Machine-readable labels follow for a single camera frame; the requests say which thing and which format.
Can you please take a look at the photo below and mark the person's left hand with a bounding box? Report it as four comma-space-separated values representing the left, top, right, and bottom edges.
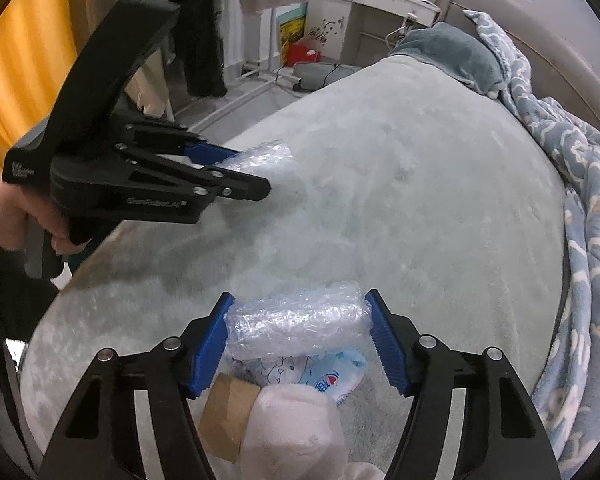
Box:
0, 167, 83, 258

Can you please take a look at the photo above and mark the black cable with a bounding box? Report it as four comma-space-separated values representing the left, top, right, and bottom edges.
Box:
275, 62, 341, 92

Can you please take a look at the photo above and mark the red box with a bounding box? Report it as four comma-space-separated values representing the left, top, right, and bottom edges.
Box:
286, 42, 326, 67

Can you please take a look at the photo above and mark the white power strip with cables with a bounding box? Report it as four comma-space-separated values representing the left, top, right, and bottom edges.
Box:
387, 10, 421, 46

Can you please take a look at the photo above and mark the blue patterned fleece blanket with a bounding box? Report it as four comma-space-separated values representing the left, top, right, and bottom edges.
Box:
462, 9, 600, 461

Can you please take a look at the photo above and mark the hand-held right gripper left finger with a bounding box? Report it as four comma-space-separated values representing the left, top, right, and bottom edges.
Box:
37, 291, 237, 480

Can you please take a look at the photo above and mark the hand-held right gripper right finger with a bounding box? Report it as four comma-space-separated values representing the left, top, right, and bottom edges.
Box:
364, 289, 563, 480

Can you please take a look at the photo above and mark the long bubble wrap wad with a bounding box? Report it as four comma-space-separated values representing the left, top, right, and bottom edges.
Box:
223, 280, 373, 363

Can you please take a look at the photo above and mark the grey-blue pillow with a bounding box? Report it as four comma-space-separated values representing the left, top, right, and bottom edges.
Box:
387, 22, 506, 96

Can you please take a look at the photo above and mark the large brown cardboard tape core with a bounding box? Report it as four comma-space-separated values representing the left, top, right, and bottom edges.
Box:
198, 372, 263, 463

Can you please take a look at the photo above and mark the white vanity desk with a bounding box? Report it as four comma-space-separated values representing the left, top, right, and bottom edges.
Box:
307, 0, 443, 61

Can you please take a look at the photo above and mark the grey floor cushion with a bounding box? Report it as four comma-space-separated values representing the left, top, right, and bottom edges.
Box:
294, 62, 358, 92

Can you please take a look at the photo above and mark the blue and white plastic packet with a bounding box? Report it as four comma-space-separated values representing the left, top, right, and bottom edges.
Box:
230, 347, 368, 408

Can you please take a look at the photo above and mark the beige coat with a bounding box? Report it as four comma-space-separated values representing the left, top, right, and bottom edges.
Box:
125, 50, 176, 116

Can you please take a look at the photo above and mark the yellow picture board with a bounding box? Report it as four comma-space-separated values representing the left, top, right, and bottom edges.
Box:
276, 2, 309, 63

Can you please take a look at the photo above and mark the white wheeled clothes rack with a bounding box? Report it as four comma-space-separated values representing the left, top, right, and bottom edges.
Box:
172, 0, 301, 126

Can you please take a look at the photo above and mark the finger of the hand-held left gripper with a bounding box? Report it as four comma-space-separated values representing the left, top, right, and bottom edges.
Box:
125, 122, 243, 166
115, 142, 272, 211

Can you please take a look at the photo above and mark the grey upholstered headboard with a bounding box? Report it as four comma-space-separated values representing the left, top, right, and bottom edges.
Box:
432, 0, 600, 171

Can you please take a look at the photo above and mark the orange curtain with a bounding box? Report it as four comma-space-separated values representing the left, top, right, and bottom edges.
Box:
0, 0, 88, 181

